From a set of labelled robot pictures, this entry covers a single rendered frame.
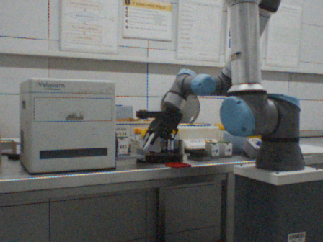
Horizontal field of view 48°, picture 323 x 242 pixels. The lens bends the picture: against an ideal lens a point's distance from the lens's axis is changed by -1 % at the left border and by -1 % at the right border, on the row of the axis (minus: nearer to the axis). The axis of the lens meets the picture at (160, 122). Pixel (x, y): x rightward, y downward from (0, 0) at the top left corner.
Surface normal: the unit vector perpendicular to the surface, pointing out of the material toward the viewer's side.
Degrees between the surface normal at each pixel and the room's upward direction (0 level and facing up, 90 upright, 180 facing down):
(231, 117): 97
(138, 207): 90
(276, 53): 94
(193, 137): 90
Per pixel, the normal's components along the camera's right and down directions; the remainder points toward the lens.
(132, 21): 0.44, 0.07
